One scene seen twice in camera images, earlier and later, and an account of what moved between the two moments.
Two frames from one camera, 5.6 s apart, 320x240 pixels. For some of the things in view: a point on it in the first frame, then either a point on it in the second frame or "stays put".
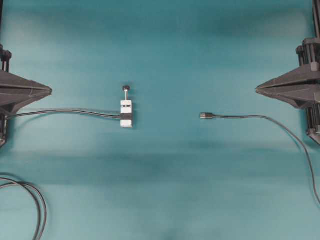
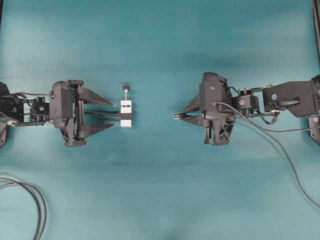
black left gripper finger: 22,91 -> 86,95
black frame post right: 316,13 stays put
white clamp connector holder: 126,111 stays put
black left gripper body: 5,56 -> 66,109
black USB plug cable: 208,115 -> 180,116
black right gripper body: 309,53 -> 217,108
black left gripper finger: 16,101 -> 86,131
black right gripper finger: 298,93 -> 198,118
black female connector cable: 124,116 stays put
